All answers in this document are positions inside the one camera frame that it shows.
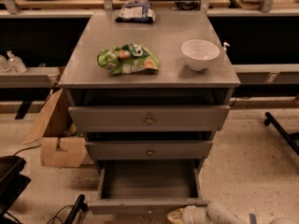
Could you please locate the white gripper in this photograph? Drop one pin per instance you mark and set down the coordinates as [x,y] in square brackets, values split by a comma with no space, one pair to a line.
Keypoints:
[189,216]

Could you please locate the grey bottom drawer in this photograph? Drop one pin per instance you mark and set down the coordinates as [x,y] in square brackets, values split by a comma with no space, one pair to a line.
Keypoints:
[146,187]

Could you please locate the grey drawer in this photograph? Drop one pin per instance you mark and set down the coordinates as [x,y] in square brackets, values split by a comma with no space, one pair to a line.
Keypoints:
[147,110]
[146,187]
[148,146]

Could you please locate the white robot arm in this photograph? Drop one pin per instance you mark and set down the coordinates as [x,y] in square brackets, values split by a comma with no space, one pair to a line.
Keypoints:
[213,213]

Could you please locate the grey middle drawer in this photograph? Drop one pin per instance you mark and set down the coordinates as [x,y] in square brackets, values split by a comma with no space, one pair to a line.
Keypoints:
[148,146]

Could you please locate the grey drawer cabinet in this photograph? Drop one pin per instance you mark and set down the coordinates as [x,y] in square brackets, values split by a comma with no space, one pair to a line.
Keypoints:
[164,39]

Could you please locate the grey top drawer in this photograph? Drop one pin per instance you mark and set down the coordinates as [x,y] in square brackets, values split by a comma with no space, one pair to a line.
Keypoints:
[147,110]

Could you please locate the blue tape marker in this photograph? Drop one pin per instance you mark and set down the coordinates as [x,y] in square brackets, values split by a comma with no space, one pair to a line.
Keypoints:
[252,219]

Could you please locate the cardboard box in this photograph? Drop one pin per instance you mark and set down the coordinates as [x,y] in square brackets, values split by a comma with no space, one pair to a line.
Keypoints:
[60,147]

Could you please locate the black chair base leg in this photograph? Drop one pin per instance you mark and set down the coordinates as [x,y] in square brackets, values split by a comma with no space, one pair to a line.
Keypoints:
[292,139]

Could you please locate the green chip bag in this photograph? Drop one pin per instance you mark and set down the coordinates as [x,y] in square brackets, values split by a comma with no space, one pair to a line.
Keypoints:
[128,59]

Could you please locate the white bowl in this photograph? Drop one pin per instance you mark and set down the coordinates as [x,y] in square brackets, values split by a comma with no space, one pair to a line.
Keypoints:
[199,54]

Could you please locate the black tray stack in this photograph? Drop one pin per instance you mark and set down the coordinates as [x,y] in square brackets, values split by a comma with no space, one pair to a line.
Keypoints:
[12,183]

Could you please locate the white pump bottle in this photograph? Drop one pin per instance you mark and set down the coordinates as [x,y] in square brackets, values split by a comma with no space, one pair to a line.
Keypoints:
[225,48]

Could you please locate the blue white snack bag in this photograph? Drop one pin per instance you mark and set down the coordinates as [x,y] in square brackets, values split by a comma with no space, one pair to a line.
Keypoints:
[136,11]

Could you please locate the clear sanitizer bottle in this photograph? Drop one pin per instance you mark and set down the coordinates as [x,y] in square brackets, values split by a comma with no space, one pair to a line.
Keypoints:
[15,63]

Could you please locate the black handle with cable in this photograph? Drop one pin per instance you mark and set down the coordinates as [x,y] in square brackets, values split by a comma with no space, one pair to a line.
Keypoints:
[70,213]

